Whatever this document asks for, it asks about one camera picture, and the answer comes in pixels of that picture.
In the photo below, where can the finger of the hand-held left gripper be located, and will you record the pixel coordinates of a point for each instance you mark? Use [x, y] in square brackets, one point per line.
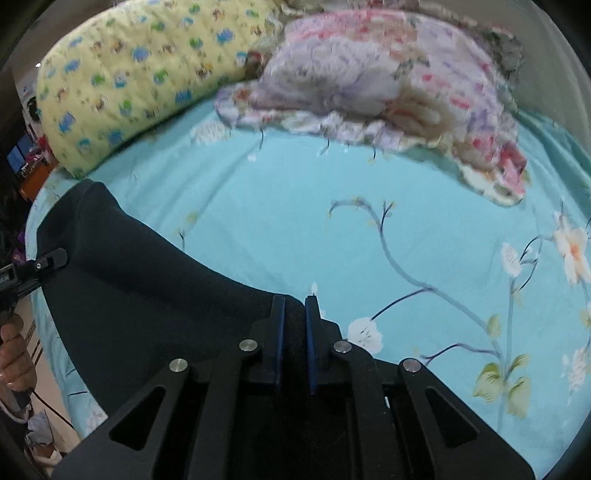
[51, 261]

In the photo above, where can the dark knit pants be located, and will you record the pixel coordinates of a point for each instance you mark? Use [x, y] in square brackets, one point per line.
[138, 286]

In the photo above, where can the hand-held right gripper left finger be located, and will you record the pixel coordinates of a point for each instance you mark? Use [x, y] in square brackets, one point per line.
[278, 344]

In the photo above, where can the yellow cartoon print pillow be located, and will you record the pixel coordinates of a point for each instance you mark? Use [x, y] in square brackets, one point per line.
[138, 69]

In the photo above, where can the orange cabinet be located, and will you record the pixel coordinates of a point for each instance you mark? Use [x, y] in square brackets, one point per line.
[36, 181]

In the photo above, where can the turquoise floral bed sheet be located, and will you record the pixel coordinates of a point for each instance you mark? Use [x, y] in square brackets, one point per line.
[369, 258]

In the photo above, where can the floral ruffled pillow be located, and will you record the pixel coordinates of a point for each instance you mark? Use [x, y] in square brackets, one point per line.
[346, 69]

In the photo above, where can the person's left hand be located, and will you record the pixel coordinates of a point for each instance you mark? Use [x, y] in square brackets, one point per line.
[16, 355]

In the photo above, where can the blue box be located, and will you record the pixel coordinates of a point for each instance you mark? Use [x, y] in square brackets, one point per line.
[14, 159]

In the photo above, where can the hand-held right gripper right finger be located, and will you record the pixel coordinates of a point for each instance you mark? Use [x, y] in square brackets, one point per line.
[311, 353]

